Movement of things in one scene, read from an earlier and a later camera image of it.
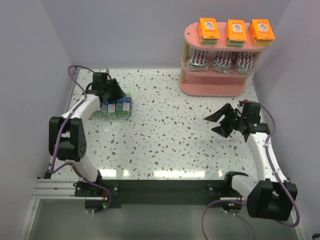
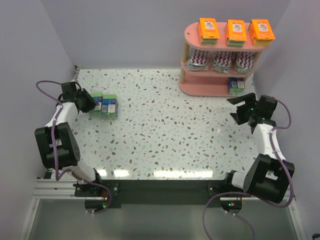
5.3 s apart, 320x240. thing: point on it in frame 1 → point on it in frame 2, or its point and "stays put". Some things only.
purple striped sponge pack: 222,61 stays put
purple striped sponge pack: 245,62 stays put
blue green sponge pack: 124,105 → 236,85
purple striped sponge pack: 198,59 stays put
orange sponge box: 261,32 stays put
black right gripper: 230,120 → 243,111
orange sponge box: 236,33 stays put
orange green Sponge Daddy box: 208,30 stays put
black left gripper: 113,91 → 87,101
